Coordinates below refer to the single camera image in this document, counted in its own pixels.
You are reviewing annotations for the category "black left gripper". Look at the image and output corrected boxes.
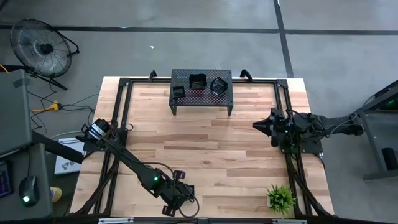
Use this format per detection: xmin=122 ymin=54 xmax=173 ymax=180
xmin=160 ymin=169 xmax=196 ymax=217

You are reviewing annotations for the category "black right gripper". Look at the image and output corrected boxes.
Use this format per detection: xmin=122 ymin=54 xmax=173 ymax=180
xmin=252 ymin=108 xmax=292 ymax=148

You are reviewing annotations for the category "black rounded mini plate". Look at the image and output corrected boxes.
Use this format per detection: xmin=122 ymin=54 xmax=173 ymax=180
xmin=210 ymin=77 xmax=228 ymax=96

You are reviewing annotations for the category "black curved square plate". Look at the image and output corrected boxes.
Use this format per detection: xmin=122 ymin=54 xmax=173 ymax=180
xmin=188 ymin=73 xmax=208 ymax=91

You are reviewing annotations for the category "black perforated metal shelf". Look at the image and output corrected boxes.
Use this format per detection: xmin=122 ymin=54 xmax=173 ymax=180
xmin=169 ymin=68 xmax=234 ymax=116

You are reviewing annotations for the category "green artificial plant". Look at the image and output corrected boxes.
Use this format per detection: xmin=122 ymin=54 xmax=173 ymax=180
xmin=266 ymin=184 xmax=298 ymax=216

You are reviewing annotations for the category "grey metal cart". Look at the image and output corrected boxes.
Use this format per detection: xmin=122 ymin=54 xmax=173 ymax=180
xmin=343 ymin=79 xmax=398 ymax=182

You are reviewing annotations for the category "white cardboard box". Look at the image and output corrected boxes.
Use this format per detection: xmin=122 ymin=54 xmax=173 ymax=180
xmin=54 ymin=138 xmax=88 ymax=175

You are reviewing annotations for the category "black box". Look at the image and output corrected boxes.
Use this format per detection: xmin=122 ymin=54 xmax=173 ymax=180
xmin=381 ymin=147 xmax=398 ymax=171

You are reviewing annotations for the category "yellow cup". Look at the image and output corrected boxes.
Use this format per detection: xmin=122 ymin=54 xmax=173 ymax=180
xmin=49 ymin=186 xmax=63 ymax=203

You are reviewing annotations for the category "black slanted strut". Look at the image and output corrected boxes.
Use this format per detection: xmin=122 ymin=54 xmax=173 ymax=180
xmin=32 ymin=132 xmax=85 ymax=165

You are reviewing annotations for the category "grey desk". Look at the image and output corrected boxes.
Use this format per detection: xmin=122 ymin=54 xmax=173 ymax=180
xmin=0 ymin=142 xmax=53 ymax=220

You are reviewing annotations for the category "yellow power plug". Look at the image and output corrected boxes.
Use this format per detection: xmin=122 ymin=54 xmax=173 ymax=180
xmin=30 ymin=100 xmax=62 ymax=113

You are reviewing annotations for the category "black computer mouse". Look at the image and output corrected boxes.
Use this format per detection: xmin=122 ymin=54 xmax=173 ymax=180
xmin=18 ymin=175 xmax=40 ymax=208

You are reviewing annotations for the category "dark keyboard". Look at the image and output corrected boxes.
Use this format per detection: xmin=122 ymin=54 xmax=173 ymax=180
xmin=0 ymin=160 xmax=13 ymax=200

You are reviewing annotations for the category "grey equipment case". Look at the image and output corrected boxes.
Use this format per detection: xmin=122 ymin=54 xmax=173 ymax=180
xmin=0 ymin=68 xmax=33 ymax=158

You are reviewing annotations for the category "black floor fan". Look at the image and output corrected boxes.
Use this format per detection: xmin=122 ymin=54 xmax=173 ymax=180
xmin=9 ymin=18 xmax=80 ymax=91

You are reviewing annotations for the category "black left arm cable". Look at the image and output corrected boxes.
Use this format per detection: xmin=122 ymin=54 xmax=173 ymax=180
xmin=136 ymin=161 xmax=200 ymax=218

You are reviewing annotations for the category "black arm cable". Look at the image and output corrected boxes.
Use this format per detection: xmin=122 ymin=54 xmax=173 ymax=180
xmin=136 ymin=161 xmax=200 ymax=218
xmin=285 ymin=108 xmax=357 ymax=139

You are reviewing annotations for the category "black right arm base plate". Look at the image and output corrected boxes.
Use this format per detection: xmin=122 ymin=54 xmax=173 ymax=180
xmin=279 ymin=130 xmax=324 ymax=155

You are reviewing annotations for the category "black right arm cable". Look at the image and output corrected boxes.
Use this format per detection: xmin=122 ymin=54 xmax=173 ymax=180
xmin=285 ymin=108 xmax=357 ymax=139

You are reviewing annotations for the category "silver metal bracket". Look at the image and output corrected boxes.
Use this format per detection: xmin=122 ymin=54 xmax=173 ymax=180
xmin=98 ymin=217 xmax=134 ymax=224
xmin=272 ymin=218 xmax=308 ymax=224

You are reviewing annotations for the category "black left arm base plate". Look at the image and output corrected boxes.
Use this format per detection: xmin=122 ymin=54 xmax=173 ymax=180
xmin=83 ymin=127 xmax=129 ymax=153

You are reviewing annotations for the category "black floor cable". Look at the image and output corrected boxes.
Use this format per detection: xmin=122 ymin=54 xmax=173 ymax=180
xmin=27 ymin=90 xmax=100 ymax=131

